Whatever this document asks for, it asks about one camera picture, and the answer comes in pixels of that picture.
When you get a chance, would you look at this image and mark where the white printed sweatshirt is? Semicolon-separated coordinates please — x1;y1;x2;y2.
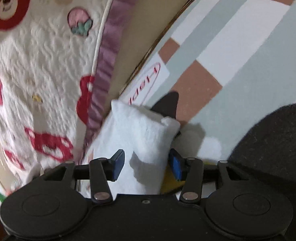
81;100;181;196

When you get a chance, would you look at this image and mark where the checkered bed sheet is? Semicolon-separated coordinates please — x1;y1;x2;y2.
118;0;296;196

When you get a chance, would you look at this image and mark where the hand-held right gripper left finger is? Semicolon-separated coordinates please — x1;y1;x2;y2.
43;149;125;204

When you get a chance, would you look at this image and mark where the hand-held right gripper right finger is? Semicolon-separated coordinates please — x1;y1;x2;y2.
168;149;250;204

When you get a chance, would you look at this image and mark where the beige bed frame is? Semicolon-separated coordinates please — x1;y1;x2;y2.
108;0;214;98

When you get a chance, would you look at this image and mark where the white quilt with red bears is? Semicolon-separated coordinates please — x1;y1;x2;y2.
0;0;143;206

